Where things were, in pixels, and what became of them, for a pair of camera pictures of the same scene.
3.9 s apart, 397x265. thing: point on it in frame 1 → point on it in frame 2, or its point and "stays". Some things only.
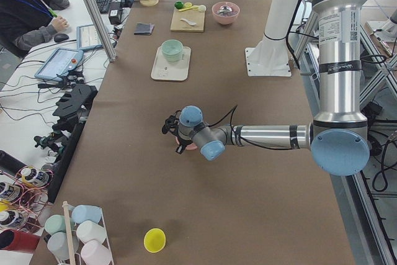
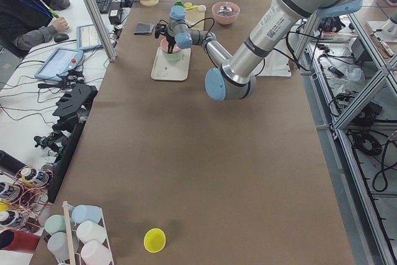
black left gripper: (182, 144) → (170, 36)
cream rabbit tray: (164, 69) stays
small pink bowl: (191, 146) → (164, 46)
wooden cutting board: (191, 20) stays
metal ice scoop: (224, 9) stays
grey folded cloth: (143, 28) stays
